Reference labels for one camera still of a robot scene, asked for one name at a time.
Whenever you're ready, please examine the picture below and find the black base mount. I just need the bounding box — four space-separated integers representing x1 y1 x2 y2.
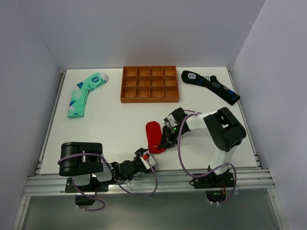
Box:
189 171 236 205
65 177 108 211

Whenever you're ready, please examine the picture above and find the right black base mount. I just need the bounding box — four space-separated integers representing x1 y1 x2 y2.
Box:
189 171 236 205

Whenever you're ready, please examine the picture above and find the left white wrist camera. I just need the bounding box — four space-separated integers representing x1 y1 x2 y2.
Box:
140 154 157 170

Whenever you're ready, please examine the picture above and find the aluminium front rail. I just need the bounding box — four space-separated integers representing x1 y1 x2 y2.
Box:
23 168 275 196

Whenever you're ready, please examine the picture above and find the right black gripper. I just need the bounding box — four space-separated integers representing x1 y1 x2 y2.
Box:
159 126 187 152

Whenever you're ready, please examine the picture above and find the mint green patterned sock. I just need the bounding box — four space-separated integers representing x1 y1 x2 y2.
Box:
67 72 109 118

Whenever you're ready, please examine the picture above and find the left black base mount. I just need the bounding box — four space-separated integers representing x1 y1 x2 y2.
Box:
65 177 108 211

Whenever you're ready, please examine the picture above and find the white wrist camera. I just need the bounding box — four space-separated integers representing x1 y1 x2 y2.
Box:
140 154 157 170
164 117 177 128

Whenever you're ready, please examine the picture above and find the black blue sports sock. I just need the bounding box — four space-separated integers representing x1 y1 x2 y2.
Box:
181 70 240 105

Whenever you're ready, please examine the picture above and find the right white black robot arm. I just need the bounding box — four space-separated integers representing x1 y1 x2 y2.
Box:
157 107 247 187

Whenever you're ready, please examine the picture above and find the orange compartment tray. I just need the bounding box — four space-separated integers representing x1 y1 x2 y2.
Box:
120 66 179 103

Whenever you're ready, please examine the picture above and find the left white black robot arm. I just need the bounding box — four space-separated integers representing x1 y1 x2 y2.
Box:
58 142 157 191

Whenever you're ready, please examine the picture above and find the red santa sock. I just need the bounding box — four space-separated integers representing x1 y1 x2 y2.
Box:
145 121 165 154

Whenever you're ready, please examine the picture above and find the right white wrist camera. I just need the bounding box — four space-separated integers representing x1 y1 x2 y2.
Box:
164 117 177 128

